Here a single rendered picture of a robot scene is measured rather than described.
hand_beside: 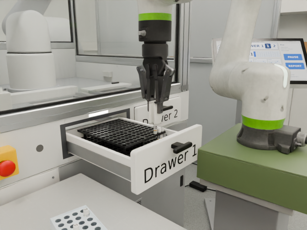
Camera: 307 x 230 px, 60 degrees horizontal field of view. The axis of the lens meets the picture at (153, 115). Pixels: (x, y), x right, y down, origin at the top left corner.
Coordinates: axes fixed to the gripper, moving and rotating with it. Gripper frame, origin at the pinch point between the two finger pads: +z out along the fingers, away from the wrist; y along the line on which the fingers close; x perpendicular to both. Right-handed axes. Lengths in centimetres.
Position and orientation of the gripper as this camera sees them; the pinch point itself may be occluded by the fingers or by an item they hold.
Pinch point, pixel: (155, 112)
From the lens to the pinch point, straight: 80.2
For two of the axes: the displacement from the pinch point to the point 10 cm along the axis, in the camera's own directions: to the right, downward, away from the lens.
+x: 6.6, -2.0, 7.3
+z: 0.0, 9.7, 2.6
